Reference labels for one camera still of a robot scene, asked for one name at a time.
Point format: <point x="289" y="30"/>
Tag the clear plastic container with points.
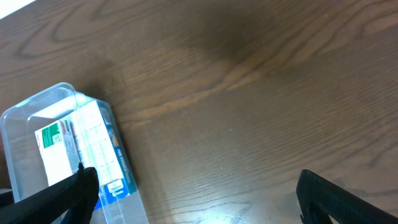
<point x="24" y="163"/>

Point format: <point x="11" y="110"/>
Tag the white green medicine box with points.
<point x="58" y="151"/>

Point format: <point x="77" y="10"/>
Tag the blue cooling sheet box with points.
<point x="97" y="142"/>

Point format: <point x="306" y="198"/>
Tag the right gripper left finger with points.
<point x="74" y="197"/>

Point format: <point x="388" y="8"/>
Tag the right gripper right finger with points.
<point x="322" y="202"/>

